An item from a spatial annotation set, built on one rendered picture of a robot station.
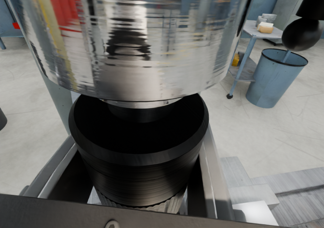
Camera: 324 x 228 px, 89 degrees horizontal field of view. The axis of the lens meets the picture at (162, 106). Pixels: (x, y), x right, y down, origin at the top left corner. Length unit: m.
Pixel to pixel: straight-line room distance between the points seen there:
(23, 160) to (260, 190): 1.75
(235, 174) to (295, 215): 0.16
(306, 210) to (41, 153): 1.75
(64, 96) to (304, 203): 0.66
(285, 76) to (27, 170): 2.63
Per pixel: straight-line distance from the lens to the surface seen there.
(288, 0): 5.24
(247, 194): 0.35
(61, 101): 0.55
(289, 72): 2.28
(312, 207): 0.56
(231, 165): 0.42
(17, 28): 4.55
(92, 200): 0.52
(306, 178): 0.60
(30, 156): 1.86
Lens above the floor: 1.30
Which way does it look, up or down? 39 degrees down
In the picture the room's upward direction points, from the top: 5 degrees clockwise
